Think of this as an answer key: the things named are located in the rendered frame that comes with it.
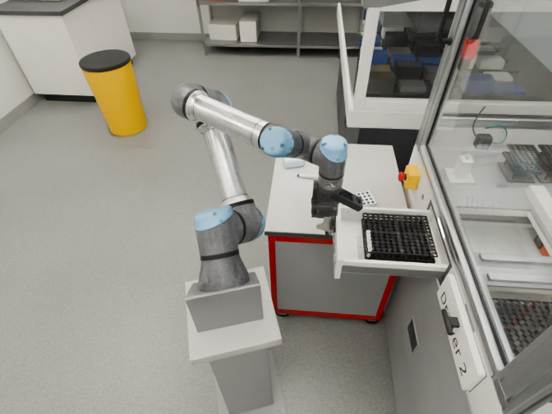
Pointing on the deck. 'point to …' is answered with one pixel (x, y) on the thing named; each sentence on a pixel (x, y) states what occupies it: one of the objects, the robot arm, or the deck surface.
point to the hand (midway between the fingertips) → (331, 228)
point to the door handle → (444, 25)
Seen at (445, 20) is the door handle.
